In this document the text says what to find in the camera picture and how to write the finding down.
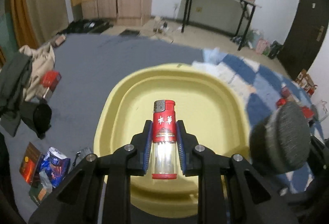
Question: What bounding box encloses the red orange booklet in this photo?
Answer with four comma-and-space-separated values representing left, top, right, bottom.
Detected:
19, 142, 43, 186

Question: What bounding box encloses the blue snack bag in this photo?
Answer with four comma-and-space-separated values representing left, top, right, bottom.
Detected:
40, 147, 70, 188

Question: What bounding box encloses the red box on bed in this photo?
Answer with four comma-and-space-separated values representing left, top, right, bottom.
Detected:
36, 70, 61, 102

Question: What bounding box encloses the grey bed sheet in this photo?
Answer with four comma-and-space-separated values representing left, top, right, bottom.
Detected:
4, 33, 206, 223

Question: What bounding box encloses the dark brown door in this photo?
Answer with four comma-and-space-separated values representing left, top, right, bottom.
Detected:
277, 0, 328, 80

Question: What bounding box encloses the black suitcase on floor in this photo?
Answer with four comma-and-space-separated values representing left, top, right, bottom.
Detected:
57, 19, 113, 35

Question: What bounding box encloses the blue white checkered rug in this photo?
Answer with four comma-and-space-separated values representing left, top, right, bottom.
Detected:
191, 47, 327, 195

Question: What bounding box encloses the red cigarette lighter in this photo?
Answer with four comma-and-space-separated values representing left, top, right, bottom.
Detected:
152, 100, 177, 180

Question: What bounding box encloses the pile of clothes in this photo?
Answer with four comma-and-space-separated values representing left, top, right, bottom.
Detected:
1, 44, 55, 137

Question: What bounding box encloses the black folding table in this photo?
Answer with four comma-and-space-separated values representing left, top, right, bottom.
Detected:
181, 0, 261, 51

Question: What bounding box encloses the yellow plastic tray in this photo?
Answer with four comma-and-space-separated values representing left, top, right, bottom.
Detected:
94, 64, 250, 218

